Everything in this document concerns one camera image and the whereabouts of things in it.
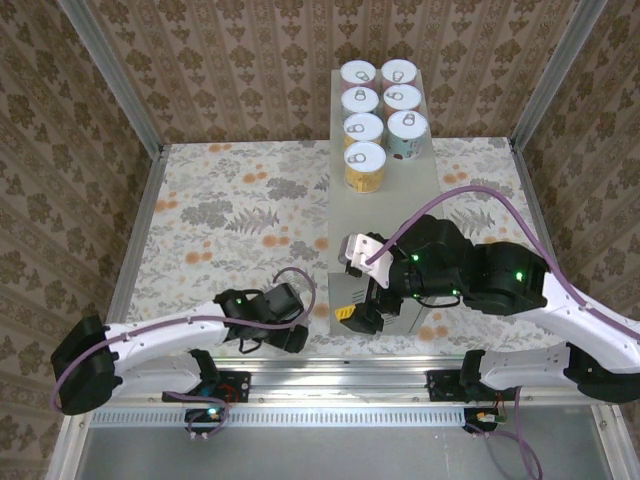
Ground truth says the pink carrot-print tin can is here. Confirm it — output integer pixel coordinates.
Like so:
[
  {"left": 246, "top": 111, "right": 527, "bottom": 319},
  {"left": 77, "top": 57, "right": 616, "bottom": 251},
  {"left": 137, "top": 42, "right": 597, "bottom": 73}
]
[{"left": 340, "top": 59, "right": 381, "bottom": 95}]

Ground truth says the silver-lid tin can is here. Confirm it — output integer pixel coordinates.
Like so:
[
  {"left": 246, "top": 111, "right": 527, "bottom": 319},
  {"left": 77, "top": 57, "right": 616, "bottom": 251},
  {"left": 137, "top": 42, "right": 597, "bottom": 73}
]
[
  {"left": 343, "top": 112, "right": 385, "bottom": 147},
  {"left": 382, "top": 83, "right": 423, "bottom": 115},
  {"left": 340, "top": 86, "right": 380, "bottom": 120}
]

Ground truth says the aluminium table side rail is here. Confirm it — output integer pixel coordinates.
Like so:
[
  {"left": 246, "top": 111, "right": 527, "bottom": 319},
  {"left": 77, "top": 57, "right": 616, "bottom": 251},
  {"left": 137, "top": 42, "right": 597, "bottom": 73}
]
[
  {"left": 508, "top": 138, "right": 569, "bottom": 281},
  {"left": 107, "top": 147, "right": 169, "bottom": 321}
]

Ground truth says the grey counter box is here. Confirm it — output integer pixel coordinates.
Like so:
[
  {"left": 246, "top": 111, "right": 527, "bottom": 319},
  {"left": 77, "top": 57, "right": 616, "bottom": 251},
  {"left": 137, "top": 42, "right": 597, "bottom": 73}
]
[{"left": 326, "top": 68, "right": 446, "bottom": 336}]

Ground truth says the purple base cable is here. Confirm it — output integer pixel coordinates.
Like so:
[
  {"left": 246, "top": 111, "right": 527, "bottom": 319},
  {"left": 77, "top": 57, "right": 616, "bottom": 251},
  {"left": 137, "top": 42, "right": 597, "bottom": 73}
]
[
  {"left": 160, "top": 389, "right": 232, "bottom": 442},
  {"left": 462, "top": 387, "right": 545, "bottom": 480}
]

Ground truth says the teal patterned tin can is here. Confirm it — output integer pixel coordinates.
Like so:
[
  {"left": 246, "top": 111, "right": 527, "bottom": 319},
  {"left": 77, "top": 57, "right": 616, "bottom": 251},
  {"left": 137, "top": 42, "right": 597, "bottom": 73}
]
[{"left": 386, "top": 109, "right": 429, "bottom": 162}]

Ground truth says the aluminium frame post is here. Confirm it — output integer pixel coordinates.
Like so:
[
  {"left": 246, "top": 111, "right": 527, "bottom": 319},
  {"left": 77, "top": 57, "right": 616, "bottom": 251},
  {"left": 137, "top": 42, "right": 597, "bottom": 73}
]
[
  {"left": 509, "top": 0, "right": 604, "bottom": 151},
  {"left": 55, "top": 0, "right": 166, "bottom": 157}
]

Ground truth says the yellow label tin can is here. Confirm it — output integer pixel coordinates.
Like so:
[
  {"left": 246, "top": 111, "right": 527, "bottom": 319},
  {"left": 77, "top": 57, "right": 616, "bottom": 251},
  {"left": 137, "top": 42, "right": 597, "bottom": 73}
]
[{"left": 343, "top": 141, "right": 388, "bottom": 194}]

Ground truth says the grey metal panel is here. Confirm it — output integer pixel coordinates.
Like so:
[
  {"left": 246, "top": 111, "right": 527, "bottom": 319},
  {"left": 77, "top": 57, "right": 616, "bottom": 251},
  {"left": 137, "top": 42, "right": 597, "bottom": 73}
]
[{"left": 47, "top": 404, "right": 640, "bottom": 480}]

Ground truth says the perforated cable duct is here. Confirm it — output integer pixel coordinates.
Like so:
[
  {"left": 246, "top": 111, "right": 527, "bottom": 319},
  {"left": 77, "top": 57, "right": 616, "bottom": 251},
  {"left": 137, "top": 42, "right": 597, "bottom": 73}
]
[{"left": 88, "top": 405, "right": 474, "bottom": 427}]

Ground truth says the aluminium front rail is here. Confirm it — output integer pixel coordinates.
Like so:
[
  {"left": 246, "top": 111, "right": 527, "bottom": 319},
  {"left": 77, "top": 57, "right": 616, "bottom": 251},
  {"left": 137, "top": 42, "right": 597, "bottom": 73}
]
[{"left": 209, "top": 355, "right": 474, "bottom": 407}]

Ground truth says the small black controller board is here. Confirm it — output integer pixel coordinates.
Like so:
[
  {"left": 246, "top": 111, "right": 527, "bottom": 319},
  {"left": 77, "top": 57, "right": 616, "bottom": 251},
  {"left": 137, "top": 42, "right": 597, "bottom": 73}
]
[
  {"left": 183, "top": 407, "right": 226, "bottom": 435},
  {"left": 463, "top": 407, "right": 507, "bottom": 434}
]

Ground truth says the pink label tin can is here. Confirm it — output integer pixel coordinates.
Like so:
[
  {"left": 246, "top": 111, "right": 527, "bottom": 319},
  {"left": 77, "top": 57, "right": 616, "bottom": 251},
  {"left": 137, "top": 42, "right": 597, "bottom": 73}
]
[{"left": 381, "top": 58, "right": 421, "bottom": 91}]

